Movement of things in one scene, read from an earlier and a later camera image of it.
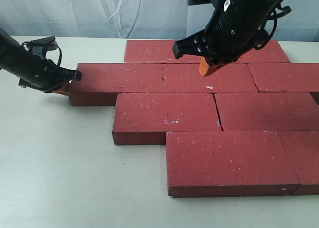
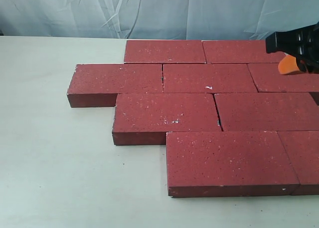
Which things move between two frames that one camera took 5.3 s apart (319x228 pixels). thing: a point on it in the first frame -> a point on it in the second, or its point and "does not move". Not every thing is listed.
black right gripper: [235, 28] -> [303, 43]
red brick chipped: [145, 118] does not move
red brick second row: [228, 78] does not move
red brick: [100, 82] does not move
